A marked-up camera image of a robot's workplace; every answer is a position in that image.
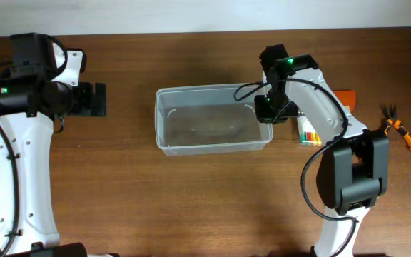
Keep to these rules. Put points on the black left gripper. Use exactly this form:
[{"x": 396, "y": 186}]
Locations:
[{"x": 98, "y": 99}]

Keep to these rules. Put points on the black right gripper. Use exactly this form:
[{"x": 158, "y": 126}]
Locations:
[{"x": 263, "y": 109}]

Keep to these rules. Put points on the clear case of coloured plugs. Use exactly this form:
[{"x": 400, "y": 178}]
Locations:
[{"x": 307, "y": 134}]

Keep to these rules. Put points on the orange scraper with wooden handle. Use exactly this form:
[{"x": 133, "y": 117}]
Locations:
[{"x": 348, "y": 98}]

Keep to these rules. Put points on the clear plastic storage container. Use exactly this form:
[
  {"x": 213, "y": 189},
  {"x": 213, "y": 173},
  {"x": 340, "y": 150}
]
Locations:
[{"x": 206, "y": 119}]

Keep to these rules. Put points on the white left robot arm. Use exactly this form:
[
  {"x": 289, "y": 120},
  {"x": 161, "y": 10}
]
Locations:
[{"x": 39, "y": 86}]

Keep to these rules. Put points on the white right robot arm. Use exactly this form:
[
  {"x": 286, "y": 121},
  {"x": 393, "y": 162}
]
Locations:
[{"x": 342, "y": 181}]

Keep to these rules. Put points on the orange black long-nose pliers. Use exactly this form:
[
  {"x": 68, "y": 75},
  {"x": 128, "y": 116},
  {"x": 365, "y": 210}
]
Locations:
[{"x": 391, "y": 120}]

